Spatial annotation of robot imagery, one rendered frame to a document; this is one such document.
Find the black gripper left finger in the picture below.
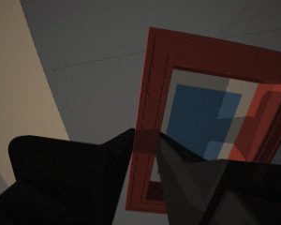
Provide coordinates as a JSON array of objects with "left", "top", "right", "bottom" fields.
[{"left": 8, "top": 128, "right": 135, "bottom": 225}]

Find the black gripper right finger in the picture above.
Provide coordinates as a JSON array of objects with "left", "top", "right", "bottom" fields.
[{"left": 155, "top": 132, "right": 281, "bottom": 225}]

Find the red picture frame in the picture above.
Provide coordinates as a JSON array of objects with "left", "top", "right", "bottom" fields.
[{"left": 125, "top": 27, "right": 281, "bottom": 214}]

